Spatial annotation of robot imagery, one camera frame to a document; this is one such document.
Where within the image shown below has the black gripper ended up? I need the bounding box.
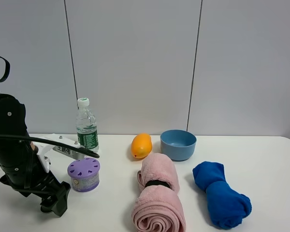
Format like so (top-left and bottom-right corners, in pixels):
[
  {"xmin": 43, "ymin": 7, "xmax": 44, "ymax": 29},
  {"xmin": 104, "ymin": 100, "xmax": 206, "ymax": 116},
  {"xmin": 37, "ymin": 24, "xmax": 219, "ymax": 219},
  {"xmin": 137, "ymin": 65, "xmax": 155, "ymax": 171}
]
[{"xmin": 0, "ymin": 154, "xmax": 71, "ymax": 217}]

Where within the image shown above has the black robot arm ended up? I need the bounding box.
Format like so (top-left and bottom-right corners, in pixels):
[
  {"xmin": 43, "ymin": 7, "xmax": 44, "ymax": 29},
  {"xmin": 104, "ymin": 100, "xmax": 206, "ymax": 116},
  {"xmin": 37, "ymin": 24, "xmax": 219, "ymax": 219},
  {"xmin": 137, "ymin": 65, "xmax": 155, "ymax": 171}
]
[{"xmin": 0, "ymin": 93, "xmax": 71, "ymax": 217}]

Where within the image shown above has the purple air freshener can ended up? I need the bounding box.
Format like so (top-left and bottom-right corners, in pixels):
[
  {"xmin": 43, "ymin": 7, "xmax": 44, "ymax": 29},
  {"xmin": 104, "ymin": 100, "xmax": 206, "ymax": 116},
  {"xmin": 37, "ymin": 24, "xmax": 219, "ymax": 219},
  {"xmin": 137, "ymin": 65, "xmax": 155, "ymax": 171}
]
[{"xmin": 67, "ymin": 157, "xmax": 100, "ymax": 192}]

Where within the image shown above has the clear plastic water bottle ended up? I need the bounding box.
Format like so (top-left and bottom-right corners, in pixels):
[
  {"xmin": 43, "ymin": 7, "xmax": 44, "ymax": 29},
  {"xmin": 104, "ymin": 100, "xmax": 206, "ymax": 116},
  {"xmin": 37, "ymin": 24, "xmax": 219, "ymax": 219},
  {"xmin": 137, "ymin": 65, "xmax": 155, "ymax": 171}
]
[{"xmin": 76, "ymin": 98, "xmax": 99, "ymax": 153}]

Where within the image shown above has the rolled pink towel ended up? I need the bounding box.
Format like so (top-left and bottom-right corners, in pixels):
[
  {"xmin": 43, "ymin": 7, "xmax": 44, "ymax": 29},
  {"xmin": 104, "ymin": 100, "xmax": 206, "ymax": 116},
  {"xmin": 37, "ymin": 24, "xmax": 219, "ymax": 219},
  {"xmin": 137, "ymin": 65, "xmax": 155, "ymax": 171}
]
[{"xmin": 131, "ymin": 153, "xmax": 186, "ymax": 232}]

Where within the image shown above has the orange mango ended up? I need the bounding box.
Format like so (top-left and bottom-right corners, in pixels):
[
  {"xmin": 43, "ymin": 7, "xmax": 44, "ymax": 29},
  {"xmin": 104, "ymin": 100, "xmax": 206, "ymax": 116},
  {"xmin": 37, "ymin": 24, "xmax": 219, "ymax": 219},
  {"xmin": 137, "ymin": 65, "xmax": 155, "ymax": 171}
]
[{"xmin": 130, "ymin": 133, "xmax": 152, "ymax": 159}]

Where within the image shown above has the blue plastic bowl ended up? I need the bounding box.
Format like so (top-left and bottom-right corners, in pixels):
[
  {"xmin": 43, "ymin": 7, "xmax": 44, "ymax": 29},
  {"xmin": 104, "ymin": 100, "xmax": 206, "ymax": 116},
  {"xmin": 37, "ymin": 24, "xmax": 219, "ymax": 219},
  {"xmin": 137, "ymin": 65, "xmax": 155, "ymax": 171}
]
[{"xmin": 160, "ymin": 130, "xmax": 197, "ymax": 161}]

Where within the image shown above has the rolled blue towel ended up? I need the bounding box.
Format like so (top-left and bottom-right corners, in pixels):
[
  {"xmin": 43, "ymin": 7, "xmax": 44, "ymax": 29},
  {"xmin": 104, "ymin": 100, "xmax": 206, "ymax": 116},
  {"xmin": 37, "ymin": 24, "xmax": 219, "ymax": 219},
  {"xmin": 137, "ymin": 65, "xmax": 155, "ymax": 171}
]
[{"xmin": 192, "ymin": 161, "xmax": 252, "ymax": 230}]

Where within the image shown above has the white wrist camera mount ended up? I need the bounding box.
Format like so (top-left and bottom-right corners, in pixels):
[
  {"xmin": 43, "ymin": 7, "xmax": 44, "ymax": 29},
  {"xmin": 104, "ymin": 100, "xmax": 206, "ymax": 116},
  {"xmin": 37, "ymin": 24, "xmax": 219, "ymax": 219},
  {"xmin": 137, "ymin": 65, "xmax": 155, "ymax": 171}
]
[{"xmin": 32, "ymin": 133, "xmax": 85, "ymax": 173}]

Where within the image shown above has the black camera cable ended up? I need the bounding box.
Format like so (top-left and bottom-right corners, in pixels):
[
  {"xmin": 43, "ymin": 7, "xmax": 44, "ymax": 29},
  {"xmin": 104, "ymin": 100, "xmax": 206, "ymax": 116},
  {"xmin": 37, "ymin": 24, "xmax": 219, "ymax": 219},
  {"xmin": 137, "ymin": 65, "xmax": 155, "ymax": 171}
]
[{"xmin": 0, "ymin": 55, "xmax": 100, "ymax": 159}]

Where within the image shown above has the black hair tie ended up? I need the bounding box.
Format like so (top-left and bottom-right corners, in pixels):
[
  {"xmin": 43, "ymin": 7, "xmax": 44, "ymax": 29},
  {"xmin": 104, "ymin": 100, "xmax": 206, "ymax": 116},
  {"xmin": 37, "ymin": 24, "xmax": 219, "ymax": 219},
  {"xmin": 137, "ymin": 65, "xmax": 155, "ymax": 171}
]
[{"xmin": 145, "ymin": 179, "xmax": 171, "ymax": 189}]

